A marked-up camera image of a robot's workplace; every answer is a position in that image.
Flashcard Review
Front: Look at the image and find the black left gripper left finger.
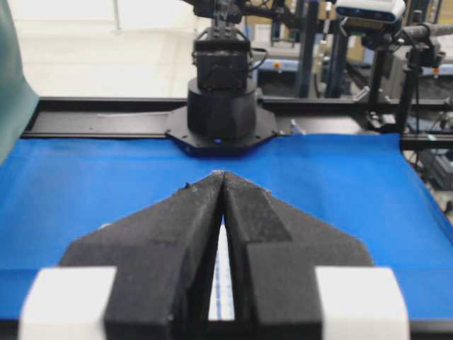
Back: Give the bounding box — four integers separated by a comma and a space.
19, 171, 224, 340

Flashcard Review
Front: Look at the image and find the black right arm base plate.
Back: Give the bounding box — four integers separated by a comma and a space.
165, 106, 279, 157

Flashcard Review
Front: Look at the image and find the white blue depth camera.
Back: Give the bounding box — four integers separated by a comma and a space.
336, 0, 406, 23

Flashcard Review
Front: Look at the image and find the black camera stand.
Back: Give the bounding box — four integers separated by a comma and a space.
362, 23, 452, 133

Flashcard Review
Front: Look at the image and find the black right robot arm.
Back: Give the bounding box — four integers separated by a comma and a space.
186, 1, 302, 142

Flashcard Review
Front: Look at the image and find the green curtain backdrop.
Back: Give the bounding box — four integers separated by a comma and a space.
1, 1, 40, 161

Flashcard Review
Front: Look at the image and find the blue table cloth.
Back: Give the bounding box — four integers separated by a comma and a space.
1, 135, 452, 319

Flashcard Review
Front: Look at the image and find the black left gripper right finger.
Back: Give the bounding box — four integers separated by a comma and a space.
219, 171, 413, 340

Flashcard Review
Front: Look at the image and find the black aluminium table rail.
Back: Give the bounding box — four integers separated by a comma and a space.
21, 97, 452, 151

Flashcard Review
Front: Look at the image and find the white blue-striped towel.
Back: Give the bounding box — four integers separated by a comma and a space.
208, 221, 235, 322

